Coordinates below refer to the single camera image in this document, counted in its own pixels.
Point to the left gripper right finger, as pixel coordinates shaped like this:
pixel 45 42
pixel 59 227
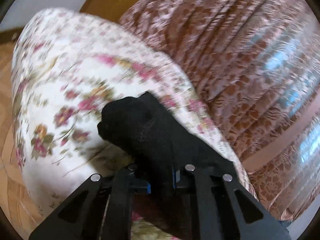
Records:
pixel 221 208

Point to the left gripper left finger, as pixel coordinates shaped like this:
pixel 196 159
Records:
pixel 100 208

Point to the black embroidered pants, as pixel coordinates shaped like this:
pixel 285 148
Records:
pixel 157 144

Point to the floral quilt bedspread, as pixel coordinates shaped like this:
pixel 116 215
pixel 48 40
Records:
pixel 66 67

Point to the pink brown floral curtain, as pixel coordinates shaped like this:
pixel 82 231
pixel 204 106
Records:
pixel 255 64

